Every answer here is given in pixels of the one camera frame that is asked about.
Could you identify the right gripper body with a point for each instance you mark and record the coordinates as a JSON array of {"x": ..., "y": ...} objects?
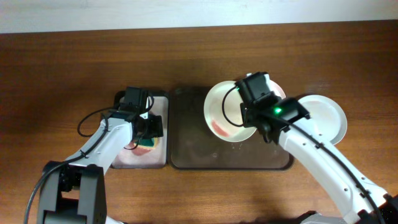
[{"x": 247, "y": 114}]

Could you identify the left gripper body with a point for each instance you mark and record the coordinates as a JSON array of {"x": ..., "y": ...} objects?
[{"x": 152, "y": 129}]

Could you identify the green yellow sponge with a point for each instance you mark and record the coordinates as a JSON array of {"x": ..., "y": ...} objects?
[{"x": 147, "y": 144}]

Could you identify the white plate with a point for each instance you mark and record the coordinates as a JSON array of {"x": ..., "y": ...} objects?
[
  {"x": 212, "y": 110},
  {"x": 276, "y": 88},
  {"x": 329, "y": 117}
]

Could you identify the white plate front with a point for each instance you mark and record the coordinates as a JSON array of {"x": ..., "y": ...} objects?
[{"x": 212, "y": 110}]

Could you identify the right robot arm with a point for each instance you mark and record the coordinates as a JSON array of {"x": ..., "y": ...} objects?
[{"x": 358, "y": 199}]

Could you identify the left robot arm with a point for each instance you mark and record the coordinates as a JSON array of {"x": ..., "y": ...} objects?
[{"x": 73, "y": 191}]

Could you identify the small pink sponge tray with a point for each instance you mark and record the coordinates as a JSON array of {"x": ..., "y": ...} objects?
[{"x": 148, "y": 159}]

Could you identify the large brown tray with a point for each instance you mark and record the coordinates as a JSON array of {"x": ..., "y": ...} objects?
[{"x": 192, "y": 145}]

